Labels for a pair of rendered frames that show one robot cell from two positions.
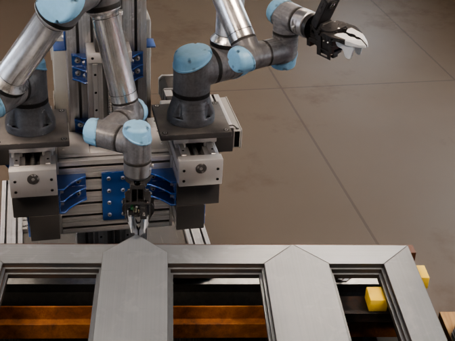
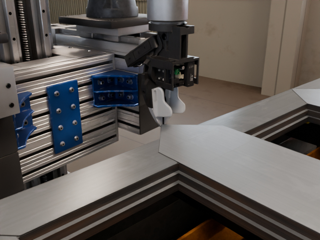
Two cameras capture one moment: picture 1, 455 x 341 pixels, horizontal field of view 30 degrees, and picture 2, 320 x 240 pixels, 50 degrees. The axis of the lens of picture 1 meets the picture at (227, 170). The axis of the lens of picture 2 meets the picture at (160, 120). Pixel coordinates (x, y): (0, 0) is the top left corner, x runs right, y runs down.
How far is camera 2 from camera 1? 1.97 m
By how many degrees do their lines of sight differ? 35
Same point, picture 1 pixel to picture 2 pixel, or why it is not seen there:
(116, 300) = (284, 192)
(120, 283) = (243, 171)
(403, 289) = not seen: outside the picture
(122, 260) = (197, 149)
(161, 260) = (232, 133)
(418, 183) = not seen: hidden behind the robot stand
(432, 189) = not seen: hidden behind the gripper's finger
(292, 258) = (314, 94)
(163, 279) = (274, 146)
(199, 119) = (133, 6)
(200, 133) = (143, 18)
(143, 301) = (309, 175)
